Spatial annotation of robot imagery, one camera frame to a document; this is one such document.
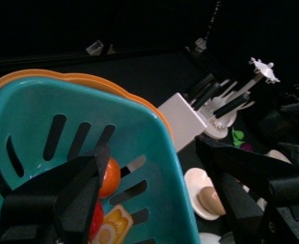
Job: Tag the teal plastic slotted basket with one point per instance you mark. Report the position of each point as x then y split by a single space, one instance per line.
147 139

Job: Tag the red toy tomato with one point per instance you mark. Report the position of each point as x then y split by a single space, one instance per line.
96 220

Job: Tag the white toy plate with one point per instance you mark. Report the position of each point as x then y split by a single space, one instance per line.
195 181

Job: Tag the white plastic clip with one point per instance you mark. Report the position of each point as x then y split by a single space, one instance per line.
95 47
200 44

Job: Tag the orange plastic basket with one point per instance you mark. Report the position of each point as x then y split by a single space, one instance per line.
92 80

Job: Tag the green toy leaf piece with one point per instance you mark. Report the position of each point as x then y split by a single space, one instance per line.
237 136

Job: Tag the purple toy piece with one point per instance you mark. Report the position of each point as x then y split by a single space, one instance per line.
247 147

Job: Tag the brown toy mushroom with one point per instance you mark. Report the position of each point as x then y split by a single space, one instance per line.
211 200

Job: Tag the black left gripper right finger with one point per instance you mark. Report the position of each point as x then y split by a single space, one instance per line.
257 190

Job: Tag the orange toy ball fruit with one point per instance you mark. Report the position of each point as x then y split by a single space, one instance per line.
111 178

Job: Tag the white utensil holder block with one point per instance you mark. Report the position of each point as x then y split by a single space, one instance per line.
181 120

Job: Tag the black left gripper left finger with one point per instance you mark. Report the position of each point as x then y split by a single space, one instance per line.
36 203

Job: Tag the small white toy dish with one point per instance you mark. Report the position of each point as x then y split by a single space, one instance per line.
209 239

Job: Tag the toy toast with egg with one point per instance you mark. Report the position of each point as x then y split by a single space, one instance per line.
119 224

